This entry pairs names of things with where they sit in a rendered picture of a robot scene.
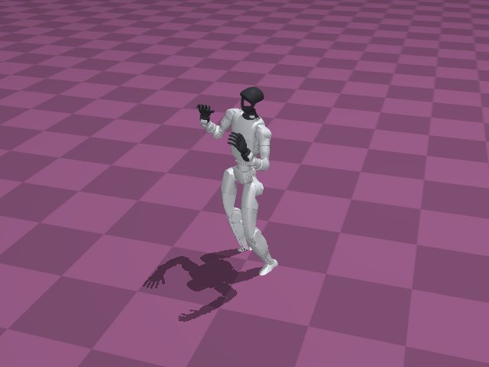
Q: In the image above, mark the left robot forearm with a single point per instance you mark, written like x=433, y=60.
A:
x=256, y=163

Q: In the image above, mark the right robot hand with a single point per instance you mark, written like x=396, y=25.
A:
x=204, y=112

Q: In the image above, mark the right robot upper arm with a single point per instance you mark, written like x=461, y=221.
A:
x=224, y=124

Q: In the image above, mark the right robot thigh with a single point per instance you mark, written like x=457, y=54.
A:
x=229, y=192

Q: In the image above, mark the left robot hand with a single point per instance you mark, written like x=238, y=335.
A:
x=240, y=144

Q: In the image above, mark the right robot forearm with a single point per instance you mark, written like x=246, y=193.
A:
x=209, y=127

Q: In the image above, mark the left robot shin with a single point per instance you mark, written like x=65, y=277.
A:
x=260, y=247

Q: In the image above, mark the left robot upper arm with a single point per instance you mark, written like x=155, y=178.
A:
x=263, y=135

